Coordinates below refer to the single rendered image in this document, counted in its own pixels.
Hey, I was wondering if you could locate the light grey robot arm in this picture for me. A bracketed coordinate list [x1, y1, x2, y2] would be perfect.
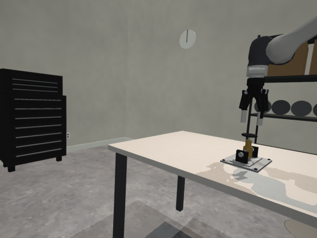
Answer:
[246, 15, 317, 78]

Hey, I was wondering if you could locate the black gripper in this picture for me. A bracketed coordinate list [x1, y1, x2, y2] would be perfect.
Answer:
[239, 78, 269, 126]

